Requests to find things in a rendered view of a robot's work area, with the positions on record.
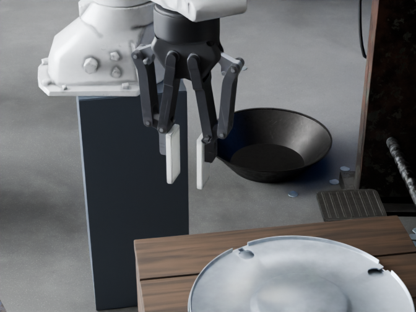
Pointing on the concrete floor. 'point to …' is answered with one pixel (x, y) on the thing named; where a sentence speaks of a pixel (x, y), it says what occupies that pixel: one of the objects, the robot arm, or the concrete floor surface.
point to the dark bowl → (273, 144)
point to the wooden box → (190, 256)
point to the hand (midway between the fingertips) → (188, 157)
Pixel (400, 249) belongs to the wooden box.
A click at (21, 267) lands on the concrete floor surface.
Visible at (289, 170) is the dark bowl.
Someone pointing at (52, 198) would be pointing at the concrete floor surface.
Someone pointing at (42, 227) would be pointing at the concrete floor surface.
